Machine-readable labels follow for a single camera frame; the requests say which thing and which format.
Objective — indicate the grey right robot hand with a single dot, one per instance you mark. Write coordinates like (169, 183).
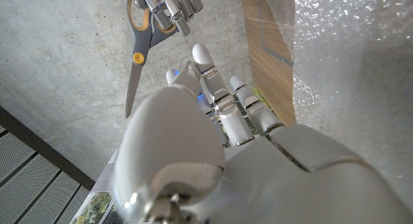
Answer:
(180, 4)

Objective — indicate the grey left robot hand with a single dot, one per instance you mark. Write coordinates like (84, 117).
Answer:
(258, 179)

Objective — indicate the clear bubble wrap sheet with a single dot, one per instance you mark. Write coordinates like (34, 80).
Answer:
(355, 72)

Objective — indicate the printed forest window backdrop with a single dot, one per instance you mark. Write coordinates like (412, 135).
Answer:
(93, 208)

